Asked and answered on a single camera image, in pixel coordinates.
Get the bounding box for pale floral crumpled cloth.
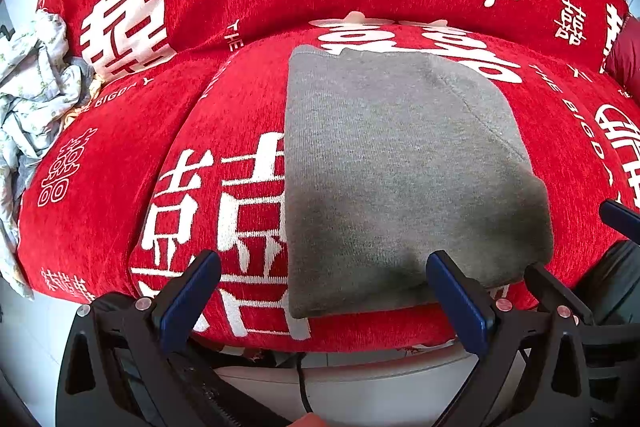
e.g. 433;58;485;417
0;9;96;300

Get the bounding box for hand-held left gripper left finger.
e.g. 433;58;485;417
55;249;223;427

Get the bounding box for black cable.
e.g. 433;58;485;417
295;352;313;415

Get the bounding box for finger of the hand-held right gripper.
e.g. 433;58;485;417
599;199;640;244
524;262;596;328

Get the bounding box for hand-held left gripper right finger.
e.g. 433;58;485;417
426;250;593;427

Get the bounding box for dark pants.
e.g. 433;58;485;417
575;241;640;325

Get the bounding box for dark red cushion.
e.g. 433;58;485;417
602;18;640;88

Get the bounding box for grey knit sweater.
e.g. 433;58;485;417
284;46;556;320

